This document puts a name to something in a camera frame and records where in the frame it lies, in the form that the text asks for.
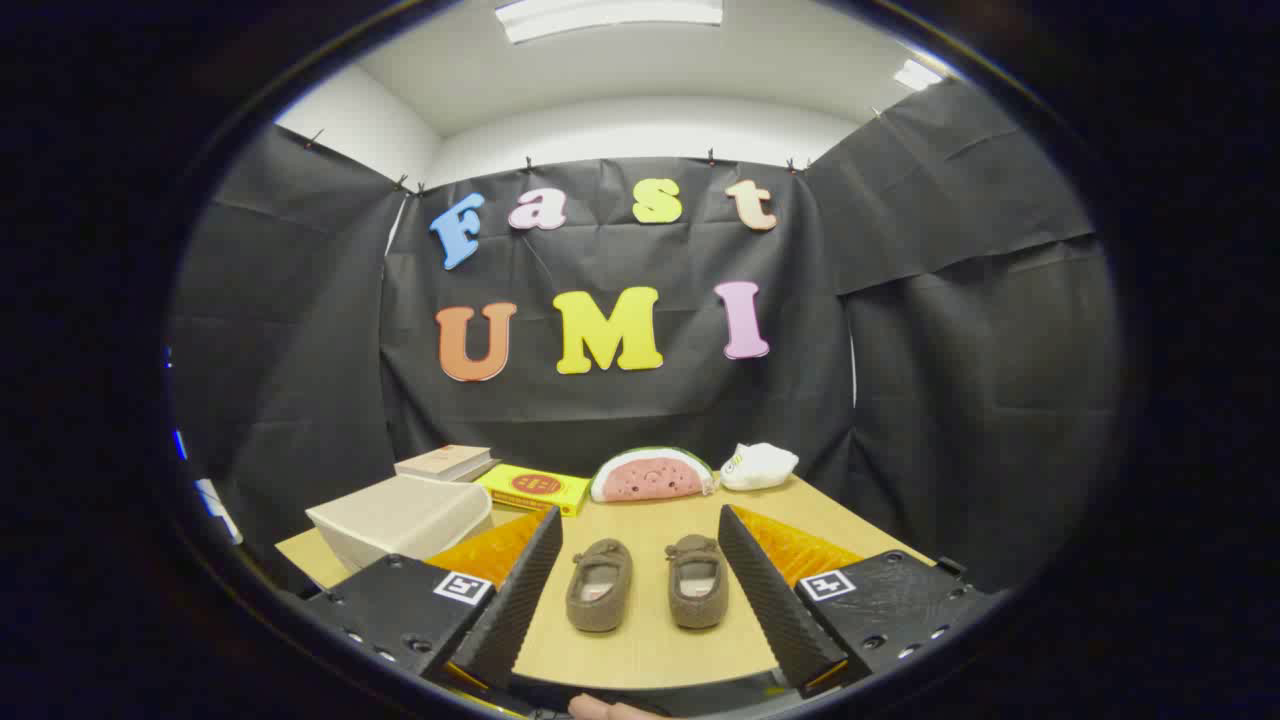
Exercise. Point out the beige cover book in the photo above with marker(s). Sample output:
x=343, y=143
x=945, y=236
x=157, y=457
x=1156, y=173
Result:
x=442, y=460

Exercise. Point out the long ceiling light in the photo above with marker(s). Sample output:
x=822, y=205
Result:
x=610, y=16

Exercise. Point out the yellow book with red circle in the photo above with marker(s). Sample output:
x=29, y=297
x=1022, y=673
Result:
x=530, y=487

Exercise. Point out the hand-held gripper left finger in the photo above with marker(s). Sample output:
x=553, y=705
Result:
x=520, y=600

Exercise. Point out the small ceiling light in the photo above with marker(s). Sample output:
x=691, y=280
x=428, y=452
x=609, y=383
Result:
x=916, y=74

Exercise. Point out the white plush toy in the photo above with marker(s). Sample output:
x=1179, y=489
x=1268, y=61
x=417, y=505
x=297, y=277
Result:
x=758, y=466

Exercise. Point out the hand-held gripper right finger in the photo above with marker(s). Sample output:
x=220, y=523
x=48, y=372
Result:
x=770, y=600

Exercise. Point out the grey cover book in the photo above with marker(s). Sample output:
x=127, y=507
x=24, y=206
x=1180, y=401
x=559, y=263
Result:
x=484, y=470

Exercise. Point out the watermelon slice plush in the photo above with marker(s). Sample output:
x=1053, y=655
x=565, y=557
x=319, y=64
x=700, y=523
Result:
x=650, y=478

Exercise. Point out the cream fabric storage box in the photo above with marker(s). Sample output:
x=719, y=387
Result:
x=400, y=520

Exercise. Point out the brown fuzzy shoe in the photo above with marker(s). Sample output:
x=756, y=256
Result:
x=598, y=590
x=697, y=585

